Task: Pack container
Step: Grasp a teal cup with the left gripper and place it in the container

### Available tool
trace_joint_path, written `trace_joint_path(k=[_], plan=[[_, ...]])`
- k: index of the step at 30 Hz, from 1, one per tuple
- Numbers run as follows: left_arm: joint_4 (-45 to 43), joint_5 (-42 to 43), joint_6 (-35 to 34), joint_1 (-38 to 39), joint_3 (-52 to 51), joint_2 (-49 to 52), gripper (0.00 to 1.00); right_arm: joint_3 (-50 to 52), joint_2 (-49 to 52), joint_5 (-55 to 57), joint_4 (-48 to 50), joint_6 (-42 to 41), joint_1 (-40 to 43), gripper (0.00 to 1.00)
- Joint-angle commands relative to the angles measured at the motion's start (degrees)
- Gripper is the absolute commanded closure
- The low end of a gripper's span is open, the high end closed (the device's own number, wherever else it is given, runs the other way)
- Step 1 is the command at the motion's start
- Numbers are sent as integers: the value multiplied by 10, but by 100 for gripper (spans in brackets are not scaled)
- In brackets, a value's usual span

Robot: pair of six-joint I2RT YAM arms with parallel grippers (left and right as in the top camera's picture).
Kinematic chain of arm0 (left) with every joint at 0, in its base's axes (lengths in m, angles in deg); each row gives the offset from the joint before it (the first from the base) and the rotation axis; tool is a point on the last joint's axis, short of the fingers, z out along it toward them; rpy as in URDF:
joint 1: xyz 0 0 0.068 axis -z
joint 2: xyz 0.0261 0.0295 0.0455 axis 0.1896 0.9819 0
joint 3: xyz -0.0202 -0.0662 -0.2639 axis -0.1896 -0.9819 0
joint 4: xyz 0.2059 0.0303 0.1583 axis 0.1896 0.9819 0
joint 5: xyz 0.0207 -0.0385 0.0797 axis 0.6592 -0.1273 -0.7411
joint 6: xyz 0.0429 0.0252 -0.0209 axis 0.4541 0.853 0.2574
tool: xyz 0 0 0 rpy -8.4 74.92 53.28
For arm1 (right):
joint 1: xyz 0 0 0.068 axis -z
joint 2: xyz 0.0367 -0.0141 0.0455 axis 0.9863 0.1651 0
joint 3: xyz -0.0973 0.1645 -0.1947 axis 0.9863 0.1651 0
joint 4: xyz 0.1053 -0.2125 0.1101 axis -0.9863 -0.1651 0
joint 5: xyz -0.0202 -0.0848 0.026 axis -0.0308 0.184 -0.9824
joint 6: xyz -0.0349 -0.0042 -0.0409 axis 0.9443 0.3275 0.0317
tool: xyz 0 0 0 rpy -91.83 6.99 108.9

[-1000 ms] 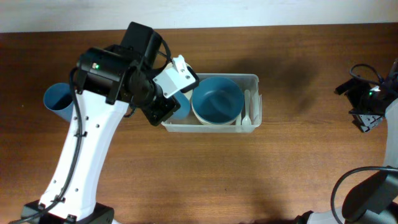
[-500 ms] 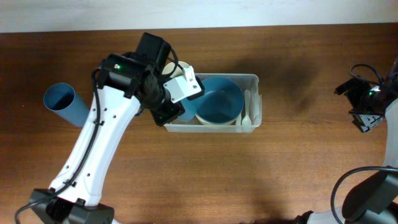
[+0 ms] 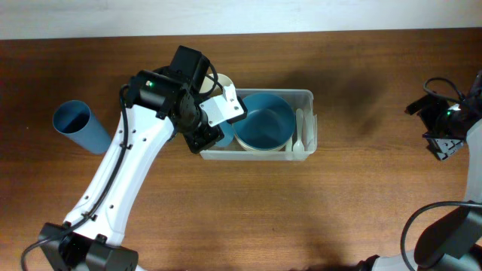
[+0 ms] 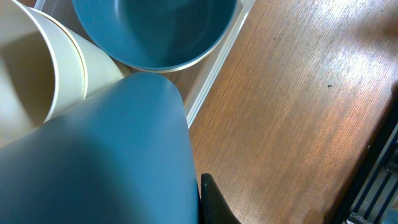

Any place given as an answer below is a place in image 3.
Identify white plastic fork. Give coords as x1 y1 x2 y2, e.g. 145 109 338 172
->
285 138 293 160

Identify white plastic spoon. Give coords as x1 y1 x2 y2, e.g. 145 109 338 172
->
293 108 304 154

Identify camera black cable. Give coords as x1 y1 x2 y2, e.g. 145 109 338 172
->
20 62 219 271
399 77 482 271

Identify blue cup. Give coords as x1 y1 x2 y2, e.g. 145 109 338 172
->
215 121 234 148
53 100 111 154

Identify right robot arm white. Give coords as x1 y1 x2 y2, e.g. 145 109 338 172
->
355 75 481 271

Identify right camera black cable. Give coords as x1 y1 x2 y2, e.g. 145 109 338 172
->
399 77 482 271

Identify clear plastic container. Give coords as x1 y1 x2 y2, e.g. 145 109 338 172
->
200 89 318 161

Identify blue bowl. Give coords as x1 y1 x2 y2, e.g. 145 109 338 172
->
233 93 296 140

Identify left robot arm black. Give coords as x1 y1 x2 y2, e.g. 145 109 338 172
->
34 46 224 270

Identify cream cup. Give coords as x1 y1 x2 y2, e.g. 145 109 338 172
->
200 74 233 96

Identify left camera black cable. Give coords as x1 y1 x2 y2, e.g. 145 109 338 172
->
20 62 219 271

